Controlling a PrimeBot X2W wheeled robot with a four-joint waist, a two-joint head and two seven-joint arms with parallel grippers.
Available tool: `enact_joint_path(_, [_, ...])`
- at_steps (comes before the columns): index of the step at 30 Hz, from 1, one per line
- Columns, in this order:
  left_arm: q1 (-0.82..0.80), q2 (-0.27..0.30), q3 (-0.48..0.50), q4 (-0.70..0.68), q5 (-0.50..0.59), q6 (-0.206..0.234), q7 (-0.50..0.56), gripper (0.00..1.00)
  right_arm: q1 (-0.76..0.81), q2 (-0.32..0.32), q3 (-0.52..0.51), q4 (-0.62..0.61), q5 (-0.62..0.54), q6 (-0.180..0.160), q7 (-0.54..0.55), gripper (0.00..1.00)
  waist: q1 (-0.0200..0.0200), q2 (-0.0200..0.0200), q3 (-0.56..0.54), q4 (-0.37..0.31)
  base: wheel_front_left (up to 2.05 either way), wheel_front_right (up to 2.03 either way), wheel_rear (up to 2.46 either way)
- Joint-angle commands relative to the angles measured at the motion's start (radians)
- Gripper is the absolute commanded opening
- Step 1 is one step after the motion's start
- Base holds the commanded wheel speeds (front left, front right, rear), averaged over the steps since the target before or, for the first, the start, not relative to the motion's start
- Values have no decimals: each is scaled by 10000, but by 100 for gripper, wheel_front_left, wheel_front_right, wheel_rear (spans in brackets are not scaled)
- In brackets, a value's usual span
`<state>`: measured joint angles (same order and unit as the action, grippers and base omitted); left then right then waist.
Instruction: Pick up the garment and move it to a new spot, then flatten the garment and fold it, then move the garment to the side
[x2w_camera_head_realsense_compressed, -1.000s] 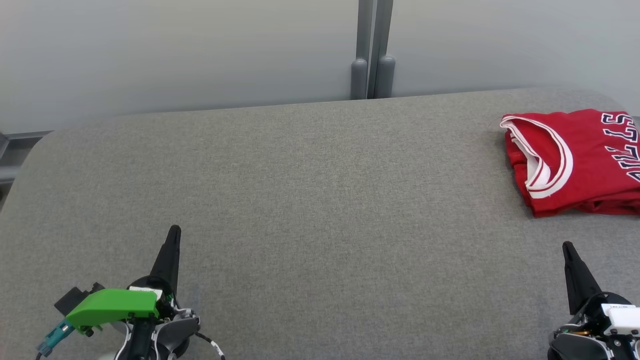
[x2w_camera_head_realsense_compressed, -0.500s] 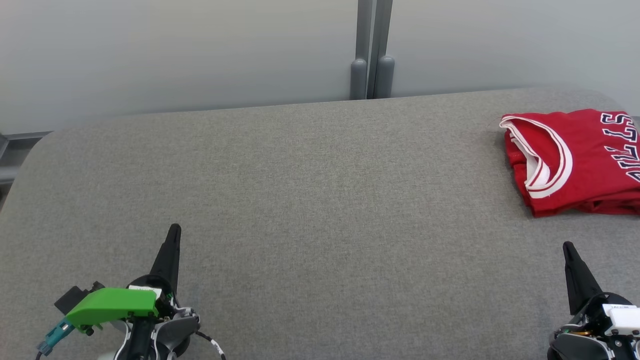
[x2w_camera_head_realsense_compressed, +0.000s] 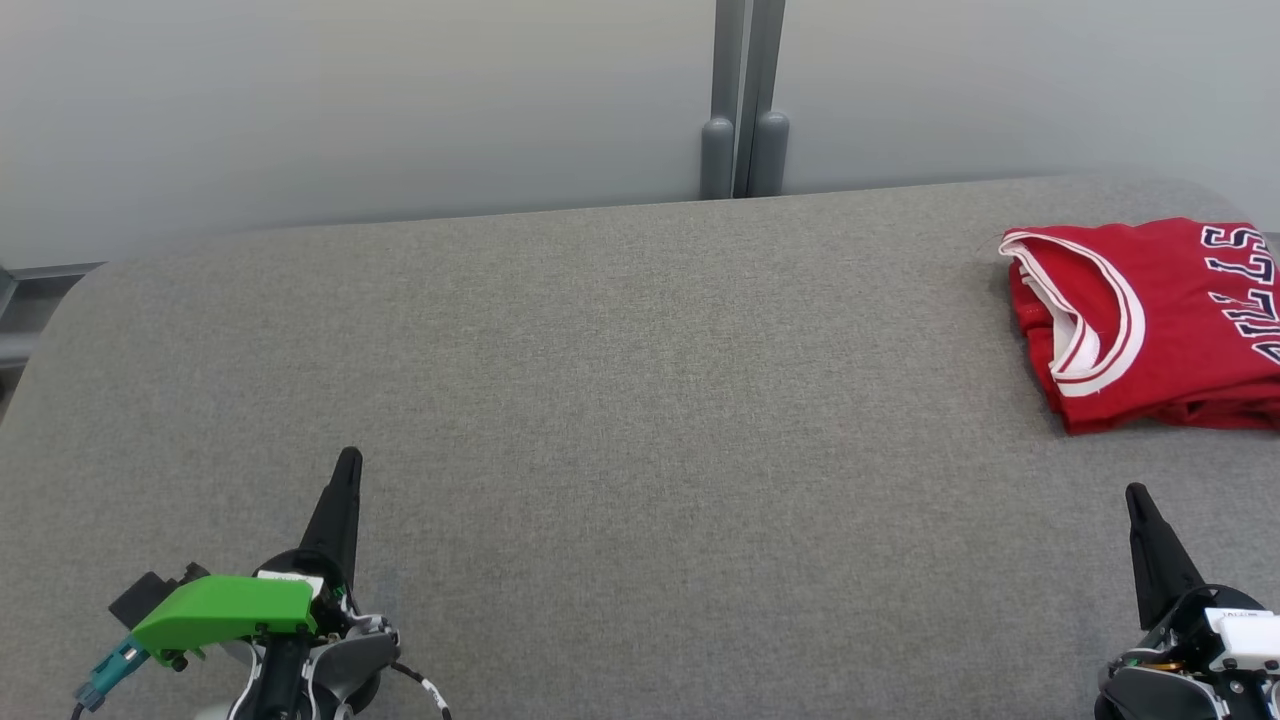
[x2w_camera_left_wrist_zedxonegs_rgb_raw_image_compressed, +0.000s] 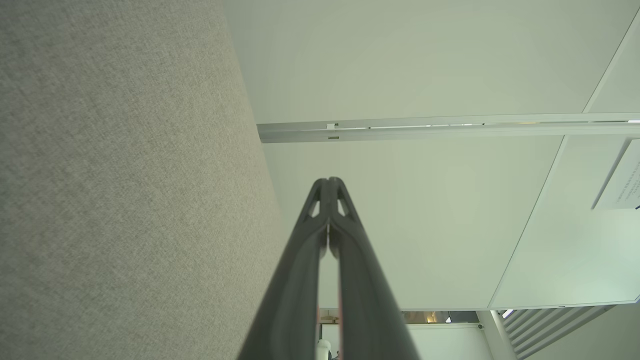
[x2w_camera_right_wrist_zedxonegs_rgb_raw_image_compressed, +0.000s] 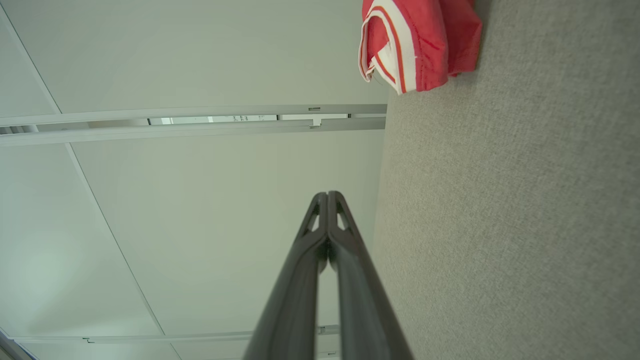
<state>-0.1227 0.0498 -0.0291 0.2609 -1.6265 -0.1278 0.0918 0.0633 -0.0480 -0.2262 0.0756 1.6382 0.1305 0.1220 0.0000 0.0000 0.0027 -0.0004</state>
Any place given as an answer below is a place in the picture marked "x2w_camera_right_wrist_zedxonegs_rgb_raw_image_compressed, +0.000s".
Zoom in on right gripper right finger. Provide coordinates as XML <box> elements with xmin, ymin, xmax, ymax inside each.
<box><xmin>327</xmin><ymin>190</ymin><xmax>415</xmax><ymax>360</ymax></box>

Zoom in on red shirt with white sleeves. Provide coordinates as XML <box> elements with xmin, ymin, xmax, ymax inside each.
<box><xmin>358</xmin><ymin>0</ymin><xmax>448</xmax><ymax>95</ymax></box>

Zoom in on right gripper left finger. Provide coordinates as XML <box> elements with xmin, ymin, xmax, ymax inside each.
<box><xmin>243</xmin><ymin>191</ymin><xmax>331</xmax><ymax>360</ymax></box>

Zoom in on grey fabric sofa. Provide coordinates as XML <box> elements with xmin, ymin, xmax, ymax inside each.
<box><xmin>371</xmin><ymin>0</ymin><xmax>640</xmax><ymax>360</ymax></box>

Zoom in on red shorts with white stripe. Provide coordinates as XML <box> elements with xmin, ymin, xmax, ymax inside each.
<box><xmin>439</xmin><ymin>0</ymin><xmax>483</xmax><ymax>77</ymax></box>

